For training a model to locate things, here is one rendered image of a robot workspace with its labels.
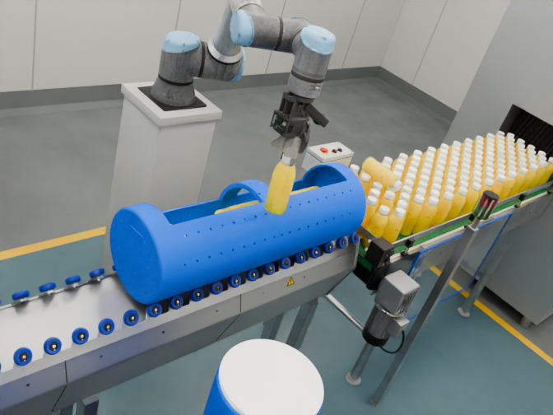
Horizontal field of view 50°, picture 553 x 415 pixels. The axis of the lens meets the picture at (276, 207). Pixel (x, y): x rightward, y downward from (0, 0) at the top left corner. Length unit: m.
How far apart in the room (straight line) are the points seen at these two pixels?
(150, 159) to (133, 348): 1.04
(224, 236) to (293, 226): 0.28
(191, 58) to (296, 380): 1.43
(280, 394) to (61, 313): 0.65
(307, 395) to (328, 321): 1.83
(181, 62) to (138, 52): 2.48
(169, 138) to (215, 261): 0.95
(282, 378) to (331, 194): 0.72
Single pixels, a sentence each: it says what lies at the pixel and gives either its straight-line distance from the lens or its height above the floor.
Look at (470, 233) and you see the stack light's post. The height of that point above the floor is 1.08.
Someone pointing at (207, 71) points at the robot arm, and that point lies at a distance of 2.53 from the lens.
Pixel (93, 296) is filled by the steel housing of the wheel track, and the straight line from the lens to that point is 1.83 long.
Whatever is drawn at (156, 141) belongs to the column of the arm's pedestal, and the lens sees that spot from 2.52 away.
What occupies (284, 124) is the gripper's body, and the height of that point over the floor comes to 1.54.
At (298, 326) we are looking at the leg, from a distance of 2.55.
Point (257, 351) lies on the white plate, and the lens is 1.62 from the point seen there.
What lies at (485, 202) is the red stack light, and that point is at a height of 1.23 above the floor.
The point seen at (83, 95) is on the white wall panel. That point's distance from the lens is 4.87.
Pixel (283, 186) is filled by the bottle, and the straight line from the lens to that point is 1.70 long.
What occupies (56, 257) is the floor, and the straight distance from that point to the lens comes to 3.37.
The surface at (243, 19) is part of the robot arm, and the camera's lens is 1.60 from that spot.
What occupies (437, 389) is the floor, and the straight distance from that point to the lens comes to 3.35.
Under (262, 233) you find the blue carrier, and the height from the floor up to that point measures 1.16.
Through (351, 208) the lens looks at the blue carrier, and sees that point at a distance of 2.10.
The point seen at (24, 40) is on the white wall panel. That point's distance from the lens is 4.52.
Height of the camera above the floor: 2.20
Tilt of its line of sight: 32 degrees down
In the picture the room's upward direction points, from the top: 18 degrees clockwise
